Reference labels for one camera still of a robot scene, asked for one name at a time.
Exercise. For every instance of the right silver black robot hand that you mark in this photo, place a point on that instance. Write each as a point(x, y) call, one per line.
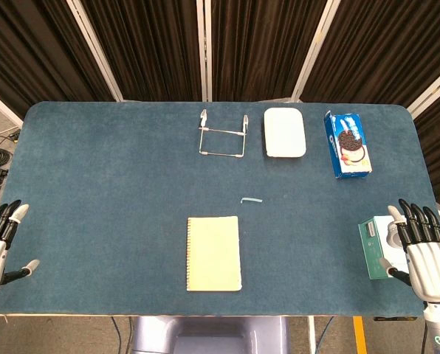
point(432, 269)

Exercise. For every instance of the light blue paper strip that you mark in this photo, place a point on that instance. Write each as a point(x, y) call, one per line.
point(251, 200)

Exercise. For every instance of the right purple grey robot arm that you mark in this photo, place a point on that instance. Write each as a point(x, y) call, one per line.
point(439, 328)

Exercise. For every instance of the purple grey robot base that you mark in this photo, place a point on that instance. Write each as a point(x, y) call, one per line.
point(205, 332)

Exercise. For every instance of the tan spiral notebook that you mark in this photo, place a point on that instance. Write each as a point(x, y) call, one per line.
point(213, 254)

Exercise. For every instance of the teal white product box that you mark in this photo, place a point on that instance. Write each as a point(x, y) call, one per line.
point(375, 254)

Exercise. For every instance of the yellow floor tape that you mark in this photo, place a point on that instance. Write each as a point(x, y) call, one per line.
point(359, 335)

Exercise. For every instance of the blue felt table mat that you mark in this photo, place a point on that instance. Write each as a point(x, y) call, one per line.
point(113, 184)

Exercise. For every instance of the blue Oreo cookie box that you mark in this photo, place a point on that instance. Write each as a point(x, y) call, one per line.
point(349, 147)

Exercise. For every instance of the white lidded food container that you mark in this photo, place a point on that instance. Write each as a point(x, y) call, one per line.
point(284, 132)

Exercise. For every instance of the white partition frame post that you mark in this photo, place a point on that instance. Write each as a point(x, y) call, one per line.
point(315, 48)
point(94, 48)
point(432, 92)
point(2, 107)
point(204, 48)

